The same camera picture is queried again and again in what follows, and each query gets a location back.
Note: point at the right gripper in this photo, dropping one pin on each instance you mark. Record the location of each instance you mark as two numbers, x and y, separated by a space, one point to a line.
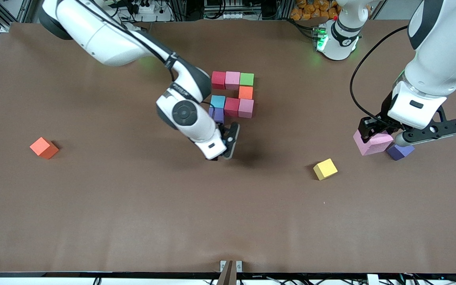
221 128

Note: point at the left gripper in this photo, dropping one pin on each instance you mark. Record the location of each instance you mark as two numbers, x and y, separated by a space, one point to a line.
386 109

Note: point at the purple foam cube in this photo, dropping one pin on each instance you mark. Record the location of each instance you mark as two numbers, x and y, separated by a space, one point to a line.
400 152
216 115

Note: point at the red foam cube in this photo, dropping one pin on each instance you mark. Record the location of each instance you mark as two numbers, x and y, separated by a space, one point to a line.
218 80
232 107

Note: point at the blue foam cube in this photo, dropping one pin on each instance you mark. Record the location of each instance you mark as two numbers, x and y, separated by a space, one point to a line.
217 101

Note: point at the pink foam cube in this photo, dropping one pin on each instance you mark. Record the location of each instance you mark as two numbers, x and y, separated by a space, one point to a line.
246 108
374 144
232 80

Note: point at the orange foam cube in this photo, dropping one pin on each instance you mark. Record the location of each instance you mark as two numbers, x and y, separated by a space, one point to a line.
246 92
42 147

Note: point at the green foam cube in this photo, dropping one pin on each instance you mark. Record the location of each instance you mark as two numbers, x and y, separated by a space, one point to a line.
247 79

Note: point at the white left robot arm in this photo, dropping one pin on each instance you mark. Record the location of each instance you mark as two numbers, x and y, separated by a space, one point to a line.
441 43

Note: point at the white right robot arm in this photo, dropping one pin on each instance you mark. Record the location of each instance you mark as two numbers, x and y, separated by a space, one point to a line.
105 35

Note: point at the yellow foam cube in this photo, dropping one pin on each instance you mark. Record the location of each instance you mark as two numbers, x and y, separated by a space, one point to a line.
325 169

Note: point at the orange fruit bag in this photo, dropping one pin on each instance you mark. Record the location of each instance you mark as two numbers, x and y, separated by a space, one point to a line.
315 10

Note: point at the white power strip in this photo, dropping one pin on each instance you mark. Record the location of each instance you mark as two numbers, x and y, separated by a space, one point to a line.
145 8

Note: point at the white tag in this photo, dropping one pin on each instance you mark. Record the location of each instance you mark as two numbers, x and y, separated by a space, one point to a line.
372 279

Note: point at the metal table edge bracket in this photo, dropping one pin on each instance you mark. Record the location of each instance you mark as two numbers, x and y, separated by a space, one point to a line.
231 273

